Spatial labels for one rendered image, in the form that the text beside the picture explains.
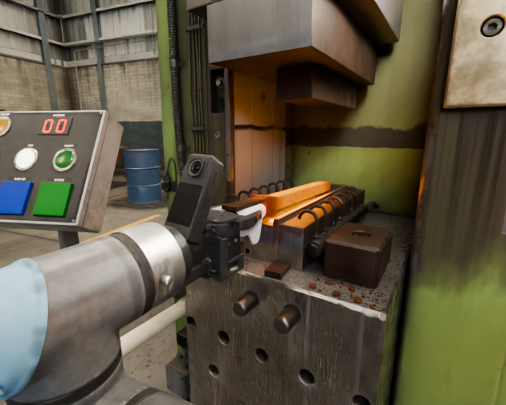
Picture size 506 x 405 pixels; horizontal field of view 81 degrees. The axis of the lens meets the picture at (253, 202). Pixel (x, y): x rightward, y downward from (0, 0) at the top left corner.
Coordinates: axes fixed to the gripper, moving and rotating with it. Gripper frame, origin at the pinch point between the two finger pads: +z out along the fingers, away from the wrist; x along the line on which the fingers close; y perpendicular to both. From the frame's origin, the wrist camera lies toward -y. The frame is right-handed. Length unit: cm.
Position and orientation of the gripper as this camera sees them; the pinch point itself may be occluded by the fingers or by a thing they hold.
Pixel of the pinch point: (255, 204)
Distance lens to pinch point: 50.1
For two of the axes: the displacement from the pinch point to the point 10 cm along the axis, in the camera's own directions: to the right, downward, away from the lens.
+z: 5.5, -2.0, 8.1
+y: 0.1, 9.7, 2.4
